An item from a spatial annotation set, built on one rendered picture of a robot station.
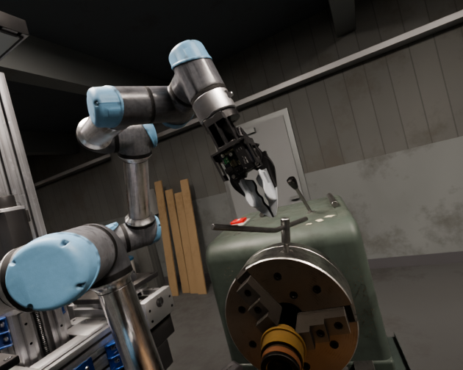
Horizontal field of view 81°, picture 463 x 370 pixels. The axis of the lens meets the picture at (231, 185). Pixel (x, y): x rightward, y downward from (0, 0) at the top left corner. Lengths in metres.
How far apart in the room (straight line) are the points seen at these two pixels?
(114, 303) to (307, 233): 0.52
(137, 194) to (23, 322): 0.50
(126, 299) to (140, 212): 0.47
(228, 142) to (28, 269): 0.38
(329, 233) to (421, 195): 2.83
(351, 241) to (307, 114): 2.89
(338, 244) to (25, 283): 0.69
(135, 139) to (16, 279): 0.55
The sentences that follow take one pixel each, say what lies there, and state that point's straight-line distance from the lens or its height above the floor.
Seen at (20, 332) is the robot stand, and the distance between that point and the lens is 1.10.
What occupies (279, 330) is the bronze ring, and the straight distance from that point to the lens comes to 0.63.
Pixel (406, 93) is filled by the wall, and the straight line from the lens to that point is 3.58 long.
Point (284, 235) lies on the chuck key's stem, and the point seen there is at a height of 1.28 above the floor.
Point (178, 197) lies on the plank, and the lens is 4.14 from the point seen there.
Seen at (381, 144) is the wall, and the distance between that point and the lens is 3.52.
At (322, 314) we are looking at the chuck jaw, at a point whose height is 1.10.
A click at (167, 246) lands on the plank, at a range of 4.30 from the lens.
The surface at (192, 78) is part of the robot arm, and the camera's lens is 0.53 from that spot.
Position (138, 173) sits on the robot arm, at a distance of 1.01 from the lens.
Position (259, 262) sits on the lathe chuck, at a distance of 0.68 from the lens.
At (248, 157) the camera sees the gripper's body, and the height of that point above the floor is 1.47.
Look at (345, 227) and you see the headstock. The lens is 0.82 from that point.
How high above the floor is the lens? 1.44
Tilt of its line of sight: 1 degrees down
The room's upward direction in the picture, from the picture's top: 14 degrees counter-clockwise
